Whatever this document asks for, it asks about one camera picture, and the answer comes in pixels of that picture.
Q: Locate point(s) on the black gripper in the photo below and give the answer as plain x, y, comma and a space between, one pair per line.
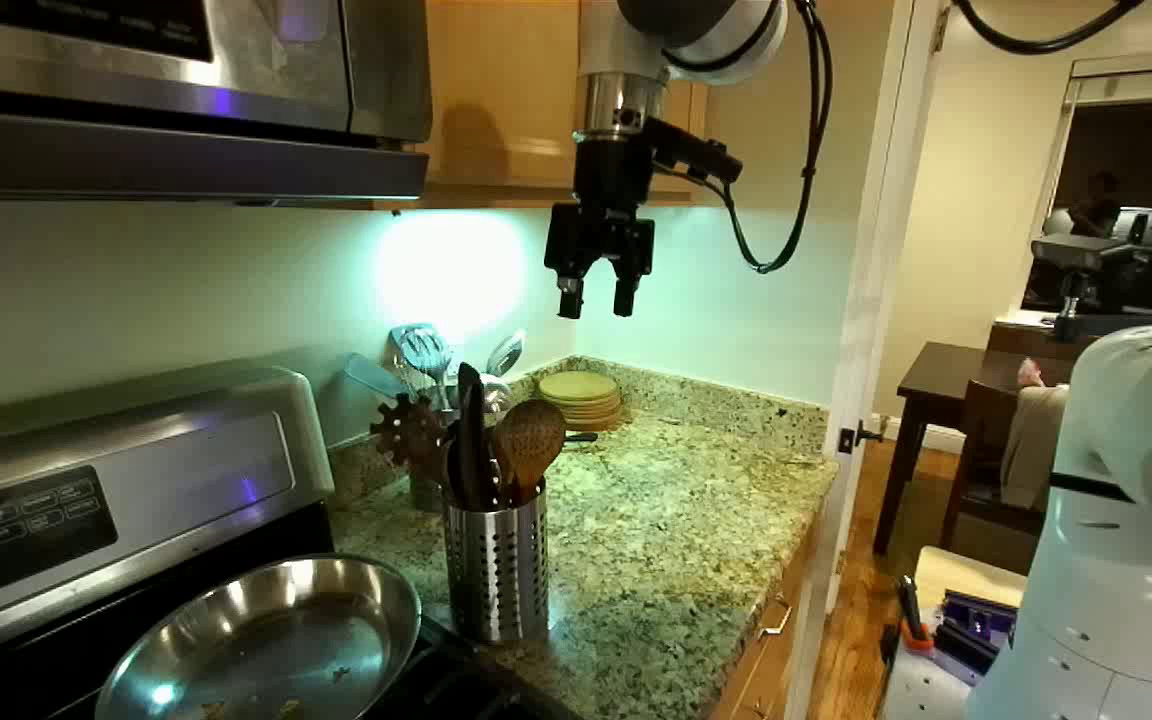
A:
600, 222

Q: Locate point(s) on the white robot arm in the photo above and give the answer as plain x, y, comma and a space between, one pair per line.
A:
1080, 646

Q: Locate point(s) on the wooden pasta spoon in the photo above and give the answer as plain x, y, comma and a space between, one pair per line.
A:
413, 433

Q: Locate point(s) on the perforated steel utensil holder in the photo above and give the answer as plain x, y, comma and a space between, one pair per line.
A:
497, 575

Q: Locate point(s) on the slotted metal spatula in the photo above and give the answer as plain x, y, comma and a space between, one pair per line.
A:
420, 351

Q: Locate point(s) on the black spatula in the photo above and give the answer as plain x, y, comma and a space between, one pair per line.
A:
469, 444

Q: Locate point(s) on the wooden lower cabinet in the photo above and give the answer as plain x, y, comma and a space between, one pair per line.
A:
779, 654

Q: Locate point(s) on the dark wooden table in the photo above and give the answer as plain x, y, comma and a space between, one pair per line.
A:
973, 392

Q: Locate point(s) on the stainless steel frying pan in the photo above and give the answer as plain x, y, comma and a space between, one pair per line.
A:
314, 636

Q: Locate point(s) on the stainless steel stove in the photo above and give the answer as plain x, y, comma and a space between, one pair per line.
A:
127, 503

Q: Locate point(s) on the stainless steel microwave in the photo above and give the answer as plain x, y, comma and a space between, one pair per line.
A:
213, 99

